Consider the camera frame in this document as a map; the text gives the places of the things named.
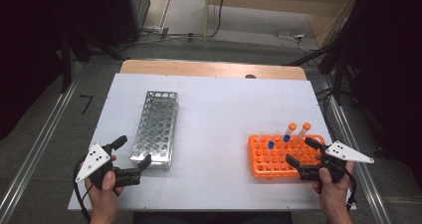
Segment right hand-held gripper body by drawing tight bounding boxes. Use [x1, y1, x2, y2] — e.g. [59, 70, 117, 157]
[318, 139, 375, 184]

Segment person's left hand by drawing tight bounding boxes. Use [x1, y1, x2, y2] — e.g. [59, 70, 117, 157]
[84, 154, 124, 218]

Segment dark curtain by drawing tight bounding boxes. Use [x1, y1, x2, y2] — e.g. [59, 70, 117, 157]
[341, 0, 422, 178]
[0, 0, 110, 142]

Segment orange-capped test tube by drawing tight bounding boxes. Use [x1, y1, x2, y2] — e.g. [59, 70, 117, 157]
[284, 121, 298, 146]
[293, 121, 313, 148]

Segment grey floor cables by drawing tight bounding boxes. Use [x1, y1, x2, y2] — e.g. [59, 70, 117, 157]
[118, 26, 207, 49]

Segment black hanging cable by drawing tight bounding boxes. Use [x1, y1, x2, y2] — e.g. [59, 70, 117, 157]
[207, 0, 228, 39]

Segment wooden table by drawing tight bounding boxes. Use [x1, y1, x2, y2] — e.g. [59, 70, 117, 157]
[118, 59, 308, 82]

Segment metal floor rail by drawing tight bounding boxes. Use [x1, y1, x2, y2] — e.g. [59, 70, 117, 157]
[317, 78, 392, 224]
[0, 61, 84, 218]

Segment person's right hand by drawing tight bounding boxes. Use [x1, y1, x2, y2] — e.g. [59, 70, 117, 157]
[312, 153, 355, 218]

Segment black cabinet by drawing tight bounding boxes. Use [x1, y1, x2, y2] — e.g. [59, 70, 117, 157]
[103, 0, 151, 48]

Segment right hand-held gripper cable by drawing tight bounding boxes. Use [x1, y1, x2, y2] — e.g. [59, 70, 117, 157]
[341, 168, 358, 213]

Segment white work board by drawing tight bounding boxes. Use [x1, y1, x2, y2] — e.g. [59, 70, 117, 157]
[68, 73, 356, 212]

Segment light wooden frame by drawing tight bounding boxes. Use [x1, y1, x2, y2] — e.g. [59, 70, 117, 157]
[203, 0, 362, 49]

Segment metal test tube rack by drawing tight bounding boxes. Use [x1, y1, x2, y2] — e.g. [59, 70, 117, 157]
[129, 90, 180, 170]

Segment black metal stand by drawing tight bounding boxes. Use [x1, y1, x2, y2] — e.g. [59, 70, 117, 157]
[288, 44, 352, 106]
[61, 28, 127, 94]

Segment white cable with plug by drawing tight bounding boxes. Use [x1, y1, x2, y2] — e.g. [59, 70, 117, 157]
[272, 27, 319, 54]

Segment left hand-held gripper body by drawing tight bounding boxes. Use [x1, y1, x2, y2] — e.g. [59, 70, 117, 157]
[75, 142, 116, 191]

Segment left hand-held gripper cable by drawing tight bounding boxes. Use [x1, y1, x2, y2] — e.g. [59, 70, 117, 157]
[73, 155, 93, 224]

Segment hand-held gripper cable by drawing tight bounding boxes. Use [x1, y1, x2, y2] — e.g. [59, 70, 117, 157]
[341, 168, 358, 213]
[73, 155, 93, 224]

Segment orange plastic test tube rack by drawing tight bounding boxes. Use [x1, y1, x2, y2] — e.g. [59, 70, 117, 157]
[248, 133, 326, 180]

